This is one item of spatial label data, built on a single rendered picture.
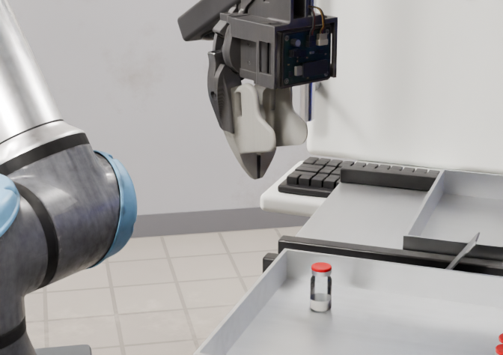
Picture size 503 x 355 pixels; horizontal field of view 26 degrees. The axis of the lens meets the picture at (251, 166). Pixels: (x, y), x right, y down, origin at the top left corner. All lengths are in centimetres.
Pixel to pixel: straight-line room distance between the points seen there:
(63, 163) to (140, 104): 250
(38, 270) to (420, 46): 90
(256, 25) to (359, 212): 55
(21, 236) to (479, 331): 45
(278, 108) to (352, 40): 86
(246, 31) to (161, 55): 270
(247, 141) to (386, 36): 88
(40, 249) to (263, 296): 23
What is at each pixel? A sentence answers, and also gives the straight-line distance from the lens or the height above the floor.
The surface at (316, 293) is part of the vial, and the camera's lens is 110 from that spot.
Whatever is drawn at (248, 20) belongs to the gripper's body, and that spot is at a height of 120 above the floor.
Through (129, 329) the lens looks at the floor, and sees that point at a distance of 311.
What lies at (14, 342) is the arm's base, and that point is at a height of 87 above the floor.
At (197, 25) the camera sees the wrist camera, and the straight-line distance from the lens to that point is 99.
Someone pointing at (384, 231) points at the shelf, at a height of 88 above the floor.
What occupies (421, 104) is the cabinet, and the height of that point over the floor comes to 91.
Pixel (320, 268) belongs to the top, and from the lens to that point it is 110.
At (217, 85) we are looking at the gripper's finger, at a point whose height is 114.
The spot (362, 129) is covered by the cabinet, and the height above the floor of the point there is 86.
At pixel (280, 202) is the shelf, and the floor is 80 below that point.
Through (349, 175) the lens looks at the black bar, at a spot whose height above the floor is 89.
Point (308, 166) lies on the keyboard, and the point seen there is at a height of 83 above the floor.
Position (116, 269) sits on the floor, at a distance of 351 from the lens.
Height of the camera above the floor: 135
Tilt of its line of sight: 17 degrees down
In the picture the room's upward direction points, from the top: straight up
